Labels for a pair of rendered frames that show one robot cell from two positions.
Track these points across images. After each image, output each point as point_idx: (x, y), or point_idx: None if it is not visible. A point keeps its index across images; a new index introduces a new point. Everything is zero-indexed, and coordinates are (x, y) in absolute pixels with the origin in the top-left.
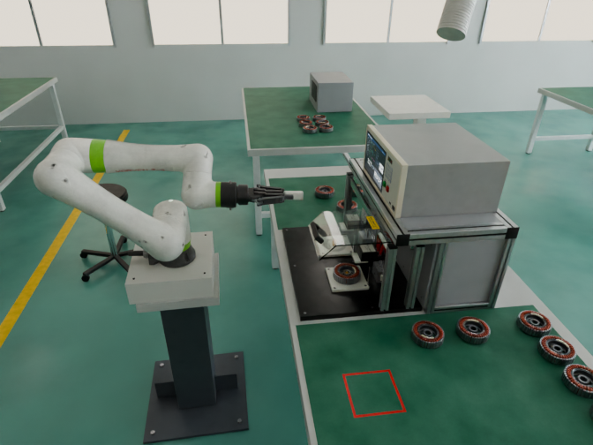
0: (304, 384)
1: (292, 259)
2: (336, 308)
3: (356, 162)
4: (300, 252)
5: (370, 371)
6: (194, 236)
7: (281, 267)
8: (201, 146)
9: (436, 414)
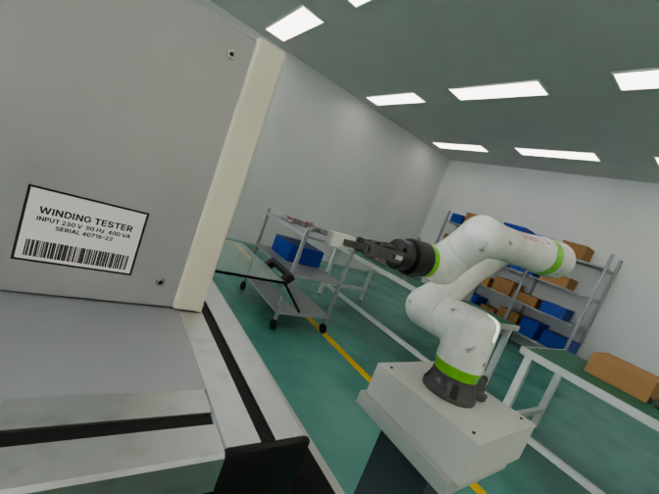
0: (228, 310)
1: (305, 455)
2: None
3: (246, 389)
4: (298, 483)
5: None
6: (482, 429)
7: (316, 450)
8: (482, 215)
9: None
